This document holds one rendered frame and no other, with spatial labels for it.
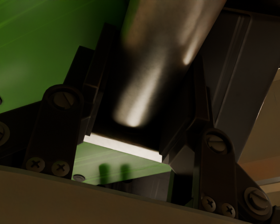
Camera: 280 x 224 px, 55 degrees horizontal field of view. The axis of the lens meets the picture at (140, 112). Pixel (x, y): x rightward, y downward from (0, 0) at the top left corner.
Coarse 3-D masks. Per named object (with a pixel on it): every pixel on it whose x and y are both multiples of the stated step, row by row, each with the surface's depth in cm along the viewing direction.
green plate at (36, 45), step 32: (0, 0) 12; (32, 0) 12; (64, 0) 12; (96, 0) 12; (128, 0) 12; (0, 32) 13; (32, 32) 13; (64, 32) 13; (96, 32) 13; (0, 64) 14; (32, 64) 14; (64, 64) 14; (0, 96) 16; (32, 96) 16; (96, 160) 20; (128, 160) 19
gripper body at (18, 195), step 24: (0, 168) 6; (0, 192) 5; (24, 192) 5; (48, 192) 6; (72, 192) 6; (96, 192) 6; (120, 192) 6; (0, 216) 5; (24, 216) 5; (48, 216) 5; (72, 216) 5; (96, 216) 6; (120, 216) 6; (144, 216) 6; (168, 216) 6; (192, 216) 6; (216, 216) 7
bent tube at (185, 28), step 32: (160, 0) 8; (192, 0) 8; (224, 0) 8; (128, 32) 9; (160, 32) 8; (192, 32) 8; (128, 64) 10; (160, 64) 9; (128, 96) 10; (160, 96) 10; (96, 128) 11; (128, 128) 12; (160, 160) 12
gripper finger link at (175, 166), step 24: (192, 72) 11; (192, 96) 10; (168, 120) 11; (192, 120) 9; (168, 144) 11; (192, 144) 9; (192, 168) 10; (240, 168) 9; (240, 192) 9; (264, 192) 9; (264, 216) 8
